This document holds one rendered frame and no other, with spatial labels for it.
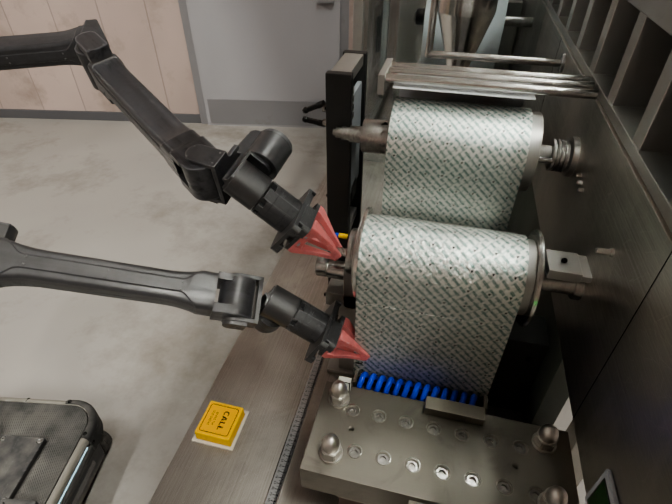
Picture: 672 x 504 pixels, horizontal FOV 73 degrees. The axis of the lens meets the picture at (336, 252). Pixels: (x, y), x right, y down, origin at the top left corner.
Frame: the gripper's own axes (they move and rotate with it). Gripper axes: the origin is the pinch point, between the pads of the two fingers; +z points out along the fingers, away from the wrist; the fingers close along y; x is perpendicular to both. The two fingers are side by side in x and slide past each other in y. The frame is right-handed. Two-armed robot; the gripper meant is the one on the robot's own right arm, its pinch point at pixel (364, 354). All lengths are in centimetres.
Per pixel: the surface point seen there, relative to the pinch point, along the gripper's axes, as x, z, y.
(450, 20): 36, -14, -73
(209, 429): -25.8, -15.5, 12.3
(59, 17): -173, -259, -294
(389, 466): 0.0, 8.3, 16.4
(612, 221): 41.1, 11.7, -5.5
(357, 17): 16, -36, -102
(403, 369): 2.1, 6.9, 0.3
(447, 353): 10.9, 9.4, 0.3
